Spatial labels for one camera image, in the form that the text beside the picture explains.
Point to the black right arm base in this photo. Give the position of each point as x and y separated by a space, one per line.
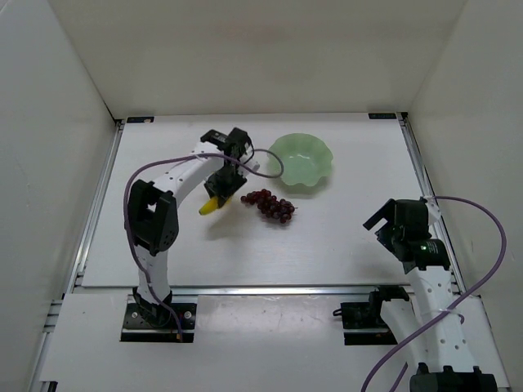
362 323

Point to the right aluminium side rail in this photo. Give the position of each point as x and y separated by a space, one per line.
478 157

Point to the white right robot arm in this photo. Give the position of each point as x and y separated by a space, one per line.
432 333

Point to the front aluminium rail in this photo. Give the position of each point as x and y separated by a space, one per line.
278 290

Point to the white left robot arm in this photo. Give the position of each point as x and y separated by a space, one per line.
150 208

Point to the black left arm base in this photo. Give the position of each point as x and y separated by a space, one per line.
144 322

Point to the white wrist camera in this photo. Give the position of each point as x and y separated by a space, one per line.
433 210
252 165

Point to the dark red fake grapes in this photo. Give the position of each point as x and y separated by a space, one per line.
270 206

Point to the aluminium side rail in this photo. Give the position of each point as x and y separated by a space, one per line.
478 157
78 262

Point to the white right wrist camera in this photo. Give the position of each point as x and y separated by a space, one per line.
433 210

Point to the left aluminium side rail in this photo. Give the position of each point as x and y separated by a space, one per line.
78 262

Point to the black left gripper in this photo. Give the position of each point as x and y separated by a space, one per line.
221 189

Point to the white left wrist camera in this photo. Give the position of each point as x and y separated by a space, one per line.
252 165

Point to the green scalloped fruit bowl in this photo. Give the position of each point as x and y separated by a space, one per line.
307 161

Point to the yellow fake banana bunch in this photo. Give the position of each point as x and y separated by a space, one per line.
210 206

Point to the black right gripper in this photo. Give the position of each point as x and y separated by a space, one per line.
384 230

